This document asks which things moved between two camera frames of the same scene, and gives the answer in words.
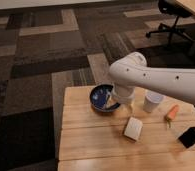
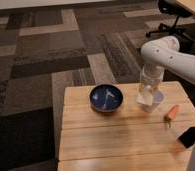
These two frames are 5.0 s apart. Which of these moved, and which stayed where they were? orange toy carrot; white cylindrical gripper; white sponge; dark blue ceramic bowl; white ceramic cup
Moved: white sponge; white cylindrical gripper
Stayed: dark blue ceramic bowl; white ceramic cup; orange toy carrot
